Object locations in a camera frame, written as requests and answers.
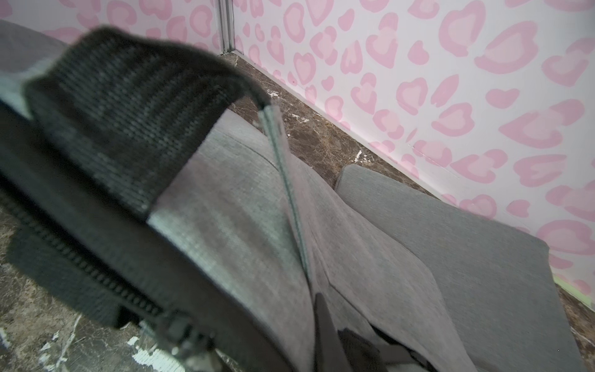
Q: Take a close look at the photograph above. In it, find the grey laptop bag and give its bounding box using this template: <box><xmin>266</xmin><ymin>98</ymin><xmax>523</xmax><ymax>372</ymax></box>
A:
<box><xmin>1</xmin><ymin>21</ymin><xmax>474</xmax><ymax>371</ymax></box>
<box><xmin>336</xmin><ymin>165</ymin><xmax>585</xmax><ymax>371</ymax></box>

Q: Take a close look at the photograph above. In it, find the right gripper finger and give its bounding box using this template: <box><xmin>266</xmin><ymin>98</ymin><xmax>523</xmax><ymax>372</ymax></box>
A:
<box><xmin>314</xmin><ymin>293</ymin><xmax>352</xmax><ymax>372</ymax></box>

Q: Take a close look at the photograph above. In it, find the green tape strip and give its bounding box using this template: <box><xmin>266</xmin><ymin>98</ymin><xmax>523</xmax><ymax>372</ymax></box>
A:
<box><xmin>553</xmin><ymin>274</ymin><xmax>594</xmax><ymax>311</ymax></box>

